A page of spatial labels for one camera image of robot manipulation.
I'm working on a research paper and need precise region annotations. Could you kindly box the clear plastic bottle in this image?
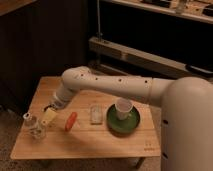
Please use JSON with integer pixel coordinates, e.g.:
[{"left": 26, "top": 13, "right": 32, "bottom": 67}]
[{"left": 23, "top": 113, "right": 46, "bottom": 139}]

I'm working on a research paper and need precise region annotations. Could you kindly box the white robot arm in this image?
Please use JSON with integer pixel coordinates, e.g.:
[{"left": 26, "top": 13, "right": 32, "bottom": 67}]
[{"left": 49, "top": 66, "right": 213, "bottom": 171}]

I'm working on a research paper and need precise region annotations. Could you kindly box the orange carrot toy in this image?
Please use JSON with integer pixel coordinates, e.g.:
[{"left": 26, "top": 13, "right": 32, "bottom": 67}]
[{"left": 65, "top": 112, "right": 77, "bottom": 131}]

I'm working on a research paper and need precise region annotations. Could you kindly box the wooden low table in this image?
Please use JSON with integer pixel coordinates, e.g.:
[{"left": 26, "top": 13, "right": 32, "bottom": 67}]
[{"left": 9, "top": 76, "right": 162, "bottom": 169}]

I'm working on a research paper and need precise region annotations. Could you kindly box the green round plate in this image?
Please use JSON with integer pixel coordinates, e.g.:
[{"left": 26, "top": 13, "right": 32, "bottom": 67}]
[{"left": 106, "top": 105, "right": 140, "bottom": 134}]

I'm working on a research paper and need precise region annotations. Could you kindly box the white plastic cup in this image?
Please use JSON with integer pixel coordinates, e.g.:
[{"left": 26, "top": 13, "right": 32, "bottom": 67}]
[{"left": 115, "top": 98, "right": 133, "bottom": 120}]

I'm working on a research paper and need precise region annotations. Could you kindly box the grey metal shelf beam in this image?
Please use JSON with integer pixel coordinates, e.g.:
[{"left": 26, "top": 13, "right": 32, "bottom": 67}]
[{"left": 89, "top": 37, "right": 213, "bottom": 80}]

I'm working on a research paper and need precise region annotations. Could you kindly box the vertical metal rod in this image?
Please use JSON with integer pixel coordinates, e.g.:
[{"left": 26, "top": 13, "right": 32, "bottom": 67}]
[{"left": 96, "top": 0, "right": 102, "bottom": 41}]

